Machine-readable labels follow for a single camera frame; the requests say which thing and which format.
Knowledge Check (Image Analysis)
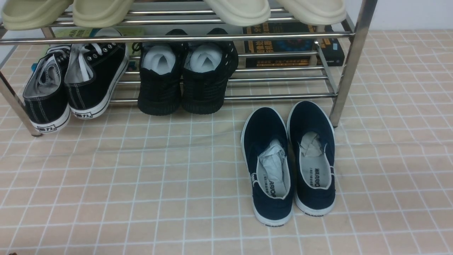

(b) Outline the black mesh shoe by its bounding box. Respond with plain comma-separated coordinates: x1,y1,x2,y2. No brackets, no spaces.
132,41,188,116
182,41,239,115

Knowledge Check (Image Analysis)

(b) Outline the dark book box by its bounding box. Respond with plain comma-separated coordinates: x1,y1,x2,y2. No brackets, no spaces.
242,22,345,68

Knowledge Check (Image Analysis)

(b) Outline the cream slipper far right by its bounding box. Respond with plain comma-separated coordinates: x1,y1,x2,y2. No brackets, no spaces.
277,0,347,26

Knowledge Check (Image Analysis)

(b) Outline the black mesh shoe right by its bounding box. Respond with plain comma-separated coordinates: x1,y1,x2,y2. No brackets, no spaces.
182,41,239,115

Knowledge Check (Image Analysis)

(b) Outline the cream slipper centre right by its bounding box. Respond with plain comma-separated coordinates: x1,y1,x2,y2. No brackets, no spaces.
204,0,271,27

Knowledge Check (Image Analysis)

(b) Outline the beige slipper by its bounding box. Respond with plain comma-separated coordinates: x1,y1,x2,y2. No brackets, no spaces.
1,0,73,31
73,0,134,28

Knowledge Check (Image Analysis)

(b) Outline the black mesh shoe left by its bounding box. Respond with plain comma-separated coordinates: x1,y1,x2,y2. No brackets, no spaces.
132,41,188,116

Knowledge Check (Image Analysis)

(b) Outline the black canvas sneaker with laces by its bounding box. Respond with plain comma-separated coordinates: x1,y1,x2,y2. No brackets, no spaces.
64,42,130,119

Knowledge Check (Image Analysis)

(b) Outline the black canvas sneaker far left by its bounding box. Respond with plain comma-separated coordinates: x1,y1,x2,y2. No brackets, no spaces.
23,45,71,133

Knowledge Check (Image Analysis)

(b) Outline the cream slipper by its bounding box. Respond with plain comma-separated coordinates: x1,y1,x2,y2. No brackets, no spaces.
204,0,271,27
277,0,347,26

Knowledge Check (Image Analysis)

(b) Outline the silver metal shoe rack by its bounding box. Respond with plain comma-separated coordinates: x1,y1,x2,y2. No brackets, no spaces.
1,0,378,137

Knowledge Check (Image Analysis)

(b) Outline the navy slip-on shoe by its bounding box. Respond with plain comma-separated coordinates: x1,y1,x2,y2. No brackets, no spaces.
241,107,295,227
287,101,336,217

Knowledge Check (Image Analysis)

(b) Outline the beige slipper far left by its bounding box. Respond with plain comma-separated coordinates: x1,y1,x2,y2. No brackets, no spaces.
1,0,73,31

